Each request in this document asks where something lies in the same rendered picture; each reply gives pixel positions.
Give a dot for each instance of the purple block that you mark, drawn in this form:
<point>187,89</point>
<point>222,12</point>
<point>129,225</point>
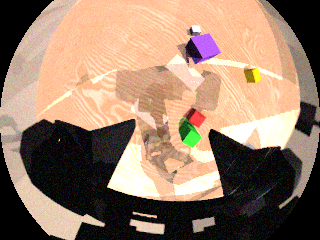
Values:
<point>202,48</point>

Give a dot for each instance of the green block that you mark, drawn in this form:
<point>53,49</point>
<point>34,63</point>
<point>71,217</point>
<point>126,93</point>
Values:
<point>190,137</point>
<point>181,129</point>

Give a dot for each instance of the red block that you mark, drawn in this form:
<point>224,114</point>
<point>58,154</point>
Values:
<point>195,117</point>

